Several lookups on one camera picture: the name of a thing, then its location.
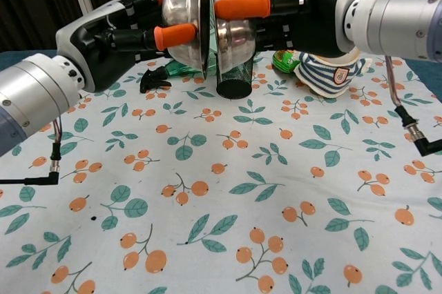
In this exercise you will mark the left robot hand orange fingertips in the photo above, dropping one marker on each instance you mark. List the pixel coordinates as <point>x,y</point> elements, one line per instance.
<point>96,38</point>

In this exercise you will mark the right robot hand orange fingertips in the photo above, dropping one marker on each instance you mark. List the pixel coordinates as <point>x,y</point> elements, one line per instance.
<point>310,14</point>

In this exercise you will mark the stainless steel bowl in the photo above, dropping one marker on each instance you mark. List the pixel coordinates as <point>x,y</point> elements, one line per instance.
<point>181,4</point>
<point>235,35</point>

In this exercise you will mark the green snack bag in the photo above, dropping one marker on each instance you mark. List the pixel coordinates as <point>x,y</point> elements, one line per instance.
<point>285,63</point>

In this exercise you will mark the yellow plush doll striped shirt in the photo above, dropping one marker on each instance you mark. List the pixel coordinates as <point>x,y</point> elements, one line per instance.
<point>324,78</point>

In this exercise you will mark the green spray bottle black trigger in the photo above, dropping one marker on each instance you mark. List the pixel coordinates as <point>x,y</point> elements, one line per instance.
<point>155,81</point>

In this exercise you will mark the black mesh pen holder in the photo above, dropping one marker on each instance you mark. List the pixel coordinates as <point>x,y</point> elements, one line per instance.
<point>235,87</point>

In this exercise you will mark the floral print tablecloth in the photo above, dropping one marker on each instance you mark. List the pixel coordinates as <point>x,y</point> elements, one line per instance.
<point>221,204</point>

